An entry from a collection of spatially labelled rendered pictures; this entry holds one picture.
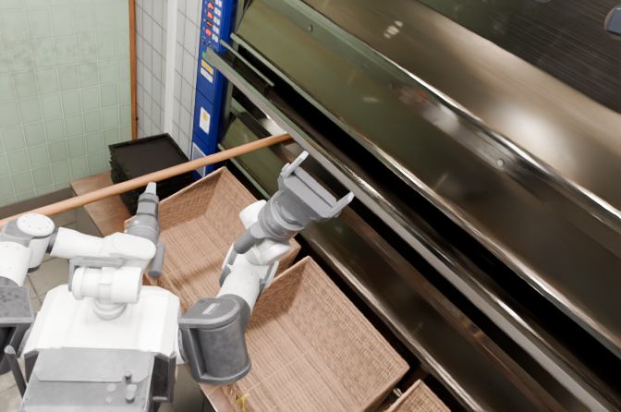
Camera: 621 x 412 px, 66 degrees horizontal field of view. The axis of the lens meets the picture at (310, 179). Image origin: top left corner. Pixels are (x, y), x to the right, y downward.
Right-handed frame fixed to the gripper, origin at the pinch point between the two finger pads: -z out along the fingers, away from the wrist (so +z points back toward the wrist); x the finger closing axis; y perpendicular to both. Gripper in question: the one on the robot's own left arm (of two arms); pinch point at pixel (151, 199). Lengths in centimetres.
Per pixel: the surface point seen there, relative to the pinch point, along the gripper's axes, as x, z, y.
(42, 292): 118, -47, -60
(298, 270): 39, -8, 54
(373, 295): 23, 14, 76
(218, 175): 37, -57, 20
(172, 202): 44, -44, 2
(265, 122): 1, -50, 36
